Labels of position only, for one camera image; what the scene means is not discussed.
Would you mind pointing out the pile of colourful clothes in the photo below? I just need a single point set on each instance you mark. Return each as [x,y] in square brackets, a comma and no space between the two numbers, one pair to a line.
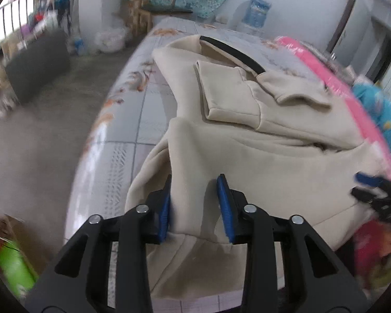
[49,13]

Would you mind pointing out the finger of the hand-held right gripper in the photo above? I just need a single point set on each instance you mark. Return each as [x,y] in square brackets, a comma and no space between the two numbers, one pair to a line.
[384,203]
[368,179]

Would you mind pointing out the wooden armchair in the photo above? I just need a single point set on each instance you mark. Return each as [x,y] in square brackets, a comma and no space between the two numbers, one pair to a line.
[164,6]

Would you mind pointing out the teal printed cloth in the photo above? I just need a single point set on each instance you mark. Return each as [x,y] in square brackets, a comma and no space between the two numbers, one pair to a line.
[376,114]

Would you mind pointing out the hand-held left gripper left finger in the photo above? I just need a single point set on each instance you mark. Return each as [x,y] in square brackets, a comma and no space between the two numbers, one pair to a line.
[165,212]

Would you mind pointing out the pink floral blanket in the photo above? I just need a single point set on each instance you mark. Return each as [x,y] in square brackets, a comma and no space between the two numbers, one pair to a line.
[329,71]

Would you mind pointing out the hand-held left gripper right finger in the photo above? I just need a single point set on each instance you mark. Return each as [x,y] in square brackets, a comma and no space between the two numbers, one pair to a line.
[226,212]

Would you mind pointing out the beige zip jacket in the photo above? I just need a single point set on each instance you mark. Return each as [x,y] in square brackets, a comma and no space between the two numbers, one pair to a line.
[264,169]

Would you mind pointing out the patterned cardboard box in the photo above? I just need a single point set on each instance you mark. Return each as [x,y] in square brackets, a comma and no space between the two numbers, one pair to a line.
[138,6]

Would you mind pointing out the dark grey board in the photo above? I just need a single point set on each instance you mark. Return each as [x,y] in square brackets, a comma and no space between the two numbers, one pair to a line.
[35,68]

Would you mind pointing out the blue bottle pack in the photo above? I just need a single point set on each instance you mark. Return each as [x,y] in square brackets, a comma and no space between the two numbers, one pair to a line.
[76,46]

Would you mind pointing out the blue water jug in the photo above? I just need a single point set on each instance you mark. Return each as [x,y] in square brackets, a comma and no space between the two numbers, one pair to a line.
[257,11]

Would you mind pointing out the green packet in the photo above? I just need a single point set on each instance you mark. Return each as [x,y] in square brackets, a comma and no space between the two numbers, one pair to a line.
[14,267]

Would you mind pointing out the white plastic bag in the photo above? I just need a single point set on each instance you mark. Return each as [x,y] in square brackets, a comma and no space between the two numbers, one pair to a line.
[110,39]

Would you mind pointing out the wall socket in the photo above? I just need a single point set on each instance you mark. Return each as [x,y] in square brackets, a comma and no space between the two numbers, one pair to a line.
[221,19]

